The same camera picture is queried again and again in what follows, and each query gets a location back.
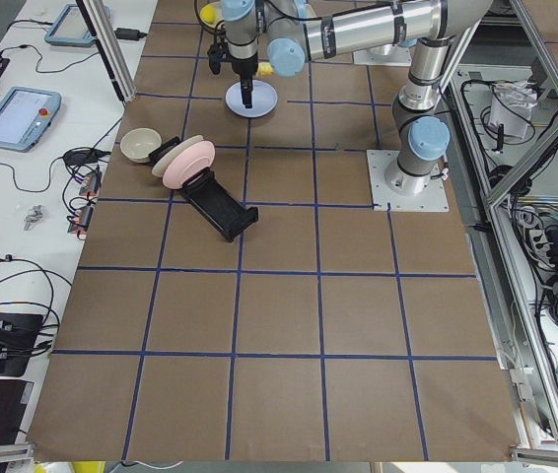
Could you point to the blue plate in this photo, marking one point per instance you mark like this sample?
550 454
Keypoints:
264 99

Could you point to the upper teach pendant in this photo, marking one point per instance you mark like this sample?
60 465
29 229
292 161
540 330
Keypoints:
69 29

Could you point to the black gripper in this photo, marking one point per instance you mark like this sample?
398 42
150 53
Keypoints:
245 67

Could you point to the black power brick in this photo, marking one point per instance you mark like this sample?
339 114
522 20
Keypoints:
83 156

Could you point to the black power adapter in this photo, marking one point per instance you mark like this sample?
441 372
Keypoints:
129 34

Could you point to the aluminium frame post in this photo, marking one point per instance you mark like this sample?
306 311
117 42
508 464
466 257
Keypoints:
100 28

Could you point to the yellow lemon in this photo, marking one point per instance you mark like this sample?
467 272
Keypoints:
208 15

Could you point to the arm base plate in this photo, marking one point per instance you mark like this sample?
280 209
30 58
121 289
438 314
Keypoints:
395 191
386 55

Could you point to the teach pendant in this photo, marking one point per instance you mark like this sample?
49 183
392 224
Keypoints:
25 115
69 29

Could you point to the lower teach pendant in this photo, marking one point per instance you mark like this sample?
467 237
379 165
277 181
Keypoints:
25 115

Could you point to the cream plate in rack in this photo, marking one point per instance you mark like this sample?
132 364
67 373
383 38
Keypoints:
167 155

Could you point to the pink plate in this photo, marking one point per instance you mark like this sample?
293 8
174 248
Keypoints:
188 164

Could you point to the black dish rack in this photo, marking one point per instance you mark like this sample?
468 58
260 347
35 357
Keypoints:
226 214

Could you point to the cream bowl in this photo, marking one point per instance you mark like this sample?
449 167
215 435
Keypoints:
137 144

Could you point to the small metal clamp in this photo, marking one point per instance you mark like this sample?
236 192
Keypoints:
33 216

